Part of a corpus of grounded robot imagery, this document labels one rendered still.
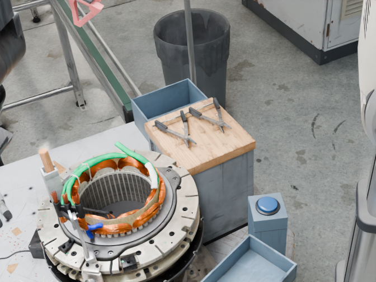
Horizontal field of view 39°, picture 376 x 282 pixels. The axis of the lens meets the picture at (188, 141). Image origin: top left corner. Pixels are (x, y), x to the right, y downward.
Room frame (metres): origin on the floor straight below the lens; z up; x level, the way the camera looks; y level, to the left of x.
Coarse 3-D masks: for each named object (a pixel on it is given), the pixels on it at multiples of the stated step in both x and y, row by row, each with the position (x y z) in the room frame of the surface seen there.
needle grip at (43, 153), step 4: (44, 148) 0.75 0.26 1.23; (40, 152) 0.74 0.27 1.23; (44, 152) 0.74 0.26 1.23; (48, 152) 0.75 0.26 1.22; (40, 156) 0.74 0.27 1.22; (44, 156) 0.74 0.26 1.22; (48, 156) 0.74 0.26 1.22; (44, 160) 0.74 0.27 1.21; (48, 160) 0.74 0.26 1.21; (44, 164) 0.74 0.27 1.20; (48, 164) 0.74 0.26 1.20; (52, 164) 0.74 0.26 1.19; (48, 168) 0.74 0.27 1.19; (52, 168) 0.74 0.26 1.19; (48, 172) 0.74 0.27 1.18
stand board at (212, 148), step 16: (176, 112) 1.03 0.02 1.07; (208, 112) 1.02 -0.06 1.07; (224, 112) 1.01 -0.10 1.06; (176, 128) 0.97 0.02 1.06; (192, 128) 0.97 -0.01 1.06; (208, 128) 0.96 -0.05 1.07; (224, 128) 0.95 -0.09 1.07; (240, 128) 0.95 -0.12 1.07; (160, 144) 0.92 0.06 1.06; (176, 144) 0.91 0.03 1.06; (192, 144) 0.91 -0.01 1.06; (208, 144) 0.90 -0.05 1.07; (224, 144) 0.90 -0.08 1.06; (240, 144) 0.89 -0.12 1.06; (176, 160) 0.86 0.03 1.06; (192, 160) 0.86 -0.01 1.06; (208, 160) 0.85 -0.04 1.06; (224, 160) 0.87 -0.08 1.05
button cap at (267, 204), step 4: (264, 196) 0.75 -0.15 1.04; (268, 196) 0.75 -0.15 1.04; (260, 200) 0.74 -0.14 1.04; (264, 200) 0.74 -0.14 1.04; (268, 200) 0.74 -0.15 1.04; (272, 200) 0.73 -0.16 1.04; (260, 204) 0.73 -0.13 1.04; (264, 204) 0.73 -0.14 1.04; (268, 204) 0.73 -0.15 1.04; (272, 204) 0.72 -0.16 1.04; (276, 204) 0.72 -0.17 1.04; (260, 208) 0.72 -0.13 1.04; (264, 208) 0.72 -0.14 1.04; (268, 208) 0.72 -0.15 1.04; (272, 208) 0.71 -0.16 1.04; (276, 208) 0.72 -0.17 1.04; (264, 212) 0.71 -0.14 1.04; (268, 212) 0.71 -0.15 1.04
